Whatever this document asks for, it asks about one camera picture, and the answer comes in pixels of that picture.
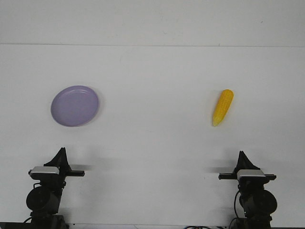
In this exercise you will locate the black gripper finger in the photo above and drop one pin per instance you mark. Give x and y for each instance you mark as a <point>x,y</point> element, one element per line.
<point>247,164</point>
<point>63,165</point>
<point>240,160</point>
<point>56,161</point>

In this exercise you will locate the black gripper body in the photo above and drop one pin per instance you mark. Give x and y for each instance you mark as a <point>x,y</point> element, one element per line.
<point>58,182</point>
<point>247,184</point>

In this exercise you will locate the purple round plate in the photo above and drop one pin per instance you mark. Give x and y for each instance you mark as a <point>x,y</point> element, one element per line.
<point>75,106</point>

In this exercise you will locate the yellow corn cob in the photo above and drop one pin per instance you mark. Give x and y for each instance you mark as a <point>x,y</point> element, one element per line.
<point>222,106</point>

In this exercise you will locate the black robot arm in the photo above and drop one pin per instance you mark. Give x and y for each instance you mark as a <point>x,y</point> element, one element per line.
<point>45,197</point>
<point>253,204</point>

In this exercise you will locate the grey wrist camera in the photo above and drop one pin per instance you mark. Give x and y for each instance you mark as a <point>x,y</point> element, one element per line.
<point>40,173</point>
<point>250,173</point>

